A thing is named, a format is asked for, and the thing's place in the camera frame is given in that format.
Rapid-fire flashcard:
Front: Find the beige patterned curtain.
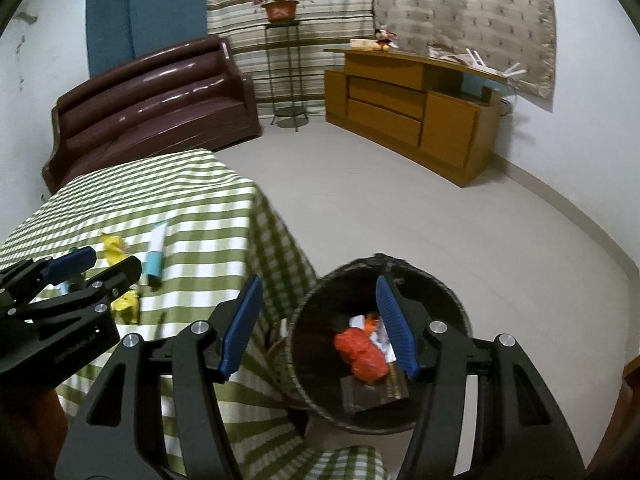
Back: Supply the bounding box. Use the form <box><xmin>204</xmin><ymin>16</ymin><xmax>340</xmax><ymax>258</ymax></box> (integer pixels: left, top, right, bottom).
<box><xmin>373</xmin><ymin>0</ymin><xmax>556</xmax><ymax>100</ymax></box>

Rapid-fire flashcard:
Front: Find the white wifi router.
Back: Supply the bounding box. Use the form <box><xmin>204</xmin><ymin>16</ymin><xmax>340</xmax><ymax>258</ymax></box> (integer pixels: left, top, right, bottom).
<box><xmin>464</xmin><ymin>48</ymin><xmax>528</xmax><ymax>82</ymax></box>

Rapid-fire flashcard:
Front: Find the green checkered tablecloth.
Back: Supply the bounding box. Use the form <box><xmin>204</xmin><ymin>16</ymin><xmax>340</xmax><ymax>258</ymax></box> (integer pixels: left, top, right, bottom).
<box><xmin>0</xmin><ymin>147</ymin><xmax>321</xmax><ymax>476</ymax></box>

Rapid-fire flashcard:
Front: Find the white paper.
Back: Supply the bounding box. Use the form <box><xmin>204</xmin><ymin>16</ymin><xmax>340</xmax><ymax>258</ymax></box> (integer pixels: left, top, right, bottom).
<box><xmin>348</xmin><ymin>314</ymin><xmax>366</xmax><ymax>330</ymax></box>

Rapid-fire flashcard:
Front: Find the dark red leather sofa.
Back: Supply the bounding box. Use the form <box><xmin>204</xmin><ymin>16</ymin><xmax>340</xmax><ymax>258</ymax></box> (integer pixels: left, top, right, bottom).
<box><xmin>42</xmin><ymin>35</ymin><xmax>262</xmax><ymax>193</ymax></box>

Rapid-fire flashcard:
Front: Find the orange wrapper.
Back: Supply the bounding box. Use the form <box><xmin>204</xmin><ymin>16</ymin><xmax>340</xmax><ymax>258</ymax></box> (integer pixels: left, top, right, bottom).
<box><xmin>363</xmin><ymin>313</ymin><xmax>380</xmax><ymax>337</ymax></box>

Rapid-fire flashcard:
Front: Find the white teal tube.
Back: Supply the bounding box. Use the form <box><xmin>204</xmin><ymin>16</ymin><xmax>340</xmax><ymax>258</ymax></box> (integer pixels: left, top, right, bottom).
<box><xmin>143</xmin><ymin>222</ymin><xmax>168</xmax><ymax>289</ymax></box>

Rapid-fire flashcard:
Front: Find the black metal plant stand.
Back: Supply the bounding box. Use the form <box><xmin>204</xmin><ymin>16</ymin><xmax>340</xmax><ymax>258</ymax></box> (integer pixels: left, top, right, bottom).
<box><xmin>264</xmin><ymin>18</ymin><xmax>309</xmax><ymax>132</ymax></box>

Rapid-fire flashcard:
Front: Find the brown wooden door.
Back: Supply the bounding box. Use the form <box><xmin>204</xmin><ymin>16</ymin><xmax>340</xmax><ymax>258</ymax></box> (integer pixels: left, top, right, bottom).
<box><xmin>586</xmin><ymin>356</ymin><xmax>640</xmax><ymax>479</ymax></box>

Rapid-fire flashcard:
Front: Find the black lined wicker trash bin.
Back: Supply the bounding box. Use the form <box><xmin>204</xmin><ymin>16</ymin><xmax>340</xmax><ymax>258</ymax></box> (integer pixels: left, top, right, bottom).
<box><xmin>286</xmin><ymin>254</ymin><xmax>472</xmax><ymax>434</ymax></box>

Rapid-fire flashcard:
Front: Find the black cardboard box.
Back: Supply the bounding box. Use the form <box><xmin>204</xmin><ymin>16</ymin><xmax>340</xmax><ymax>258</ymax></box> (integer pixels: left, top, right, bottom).
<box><xmin>341</xmin><ymin>362</ymin><xmax>409</xmax><ymax>414</ymax></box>

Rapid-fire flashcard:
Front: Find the yellow snack wrapper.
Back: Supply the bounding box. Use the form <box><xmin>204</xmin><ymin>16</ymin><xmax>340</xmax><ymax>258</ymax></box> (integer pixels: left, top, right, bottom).
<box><xmin>100</xmin><ymin>233</ymin><xmax>140</xmax><ymax>325</ymax></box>

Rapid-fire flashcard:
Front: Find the wooden TV cabinet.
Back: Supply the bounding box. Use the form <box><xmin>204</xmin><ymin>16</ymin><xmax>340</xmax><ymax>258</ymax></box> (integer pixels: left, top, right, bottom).
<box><xmin>324</xmin><ymin>48</ymin><xmax>508</xmax><ymax>188</ymax></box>

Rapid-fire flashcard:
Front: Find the red plastic bag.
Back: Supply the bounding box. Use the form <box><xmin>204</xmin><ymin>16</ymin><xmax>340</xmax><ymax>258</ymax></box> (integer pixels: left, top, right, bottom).
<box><xmin>333</xmin><ymin>327</ymin><xmax>388</xmax><ymax>384</ymax></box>

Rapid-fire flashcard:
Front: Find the patterned stool under bin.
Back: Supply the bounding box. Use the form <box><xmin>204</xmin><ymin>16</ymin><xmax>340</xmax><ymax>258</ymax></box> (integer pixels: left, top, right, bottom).
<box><xmin>265</xmin><ymin>318</ymin><xmax>288</xmax><ymax>377</ymax></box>

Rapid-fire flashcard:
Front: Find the tissue box on cabinet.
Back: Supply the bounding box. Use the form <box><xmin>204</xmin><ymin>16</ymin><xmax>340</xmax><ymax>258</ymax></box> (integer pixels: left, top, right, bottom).
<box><xmin>349</xmin><ymin>38</ymin><xmax>380</xmax><ymax>51</ymax></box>

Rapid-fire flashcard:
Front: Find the blue curtain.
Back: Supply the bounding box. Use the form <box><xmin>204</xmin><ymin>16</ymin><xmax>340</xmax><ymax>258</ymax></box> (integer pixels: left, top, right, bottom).
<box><xmin>86</xmin><ymin>0</ymin><xmax>207</xmax><ymax>77</ymax></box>

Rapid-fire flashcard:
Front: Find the potted plant terracotta pot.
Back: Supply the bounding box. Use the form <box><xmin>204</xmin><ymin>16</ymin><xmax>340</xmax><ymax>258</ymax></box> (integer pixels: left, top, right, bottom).
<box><xmin>252</xmin><ymin>0</ymin><xmax>312</xmax><ymax>24</ymax></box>

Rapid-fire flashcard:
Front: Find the Mickey Mouse plush toy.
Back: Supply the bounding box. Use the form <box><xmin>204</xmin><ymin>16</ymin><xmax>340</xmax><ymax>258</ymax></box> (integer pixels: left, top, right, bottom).
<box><xmin>374</xmin><ymin>28</ymin><xmax>398</xmax><ymax>52</ymax></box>

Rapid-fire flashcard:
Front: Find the striped green curtain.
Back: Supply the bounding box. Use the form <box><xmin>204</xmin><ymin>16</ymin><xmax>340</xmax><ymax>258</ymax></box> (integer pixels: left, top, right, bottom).
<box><xmin>206</xmin><ymin>0</ymin><xmax>373</xmax><ymax>117</ymax></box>

